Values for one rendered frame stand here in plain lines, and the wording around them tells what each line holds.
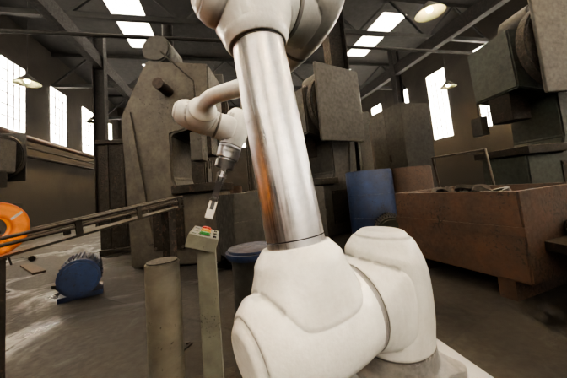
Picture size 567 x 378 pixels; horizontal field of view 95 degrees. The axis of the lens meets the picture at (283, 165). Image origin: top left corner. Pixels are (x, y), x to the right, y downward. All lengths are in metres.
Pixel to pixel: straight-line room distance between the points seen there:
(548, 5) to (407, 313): 4.65
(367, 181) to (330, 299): 2.92
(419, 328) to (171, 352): 0.86
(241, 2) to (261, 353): 0.53
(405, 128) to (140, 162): 3.92
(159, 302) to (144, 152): 2.40
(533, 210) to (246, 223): 1.96
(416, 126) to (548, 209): 3.10
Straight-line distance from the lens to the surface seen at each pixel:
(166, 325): 1.14
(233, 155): 1.03
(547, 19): 4.84
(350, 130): 3.86
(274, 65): 0.48
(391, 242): 0.53
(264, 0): 0.54
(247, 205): 2.42
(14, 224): 1.15
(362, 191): 3.31
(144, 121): 3.39
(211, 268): 1.11
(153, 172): 3.25
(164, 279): 1.09
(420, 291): 0.56
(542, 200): 2.12
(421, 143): 4.97
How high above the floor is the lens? 0.75
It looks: 5 degrees up
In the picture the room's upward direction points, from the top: 5 degrees counter-clockwise
